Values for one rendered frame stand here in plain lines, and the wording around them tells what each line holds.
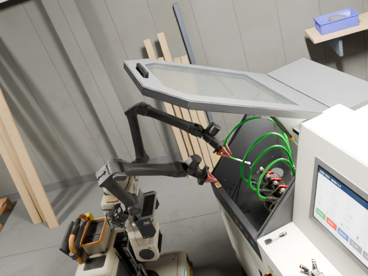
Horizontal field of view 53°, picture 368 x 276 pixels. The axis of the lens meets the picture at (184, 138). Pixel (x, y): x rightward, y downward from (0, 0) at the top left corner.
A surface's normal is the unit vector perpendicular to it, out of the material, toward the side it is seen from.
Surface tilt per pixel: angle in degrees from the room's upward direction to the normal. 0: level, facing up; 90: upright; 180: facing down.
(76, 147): 90
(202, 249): 0
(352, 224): 76
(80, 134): 90
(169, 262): 0
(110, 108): 90
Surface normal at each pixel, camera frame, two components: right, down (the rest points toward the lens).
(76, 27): -0.03, 0.53
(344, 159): -0.95, 0.21
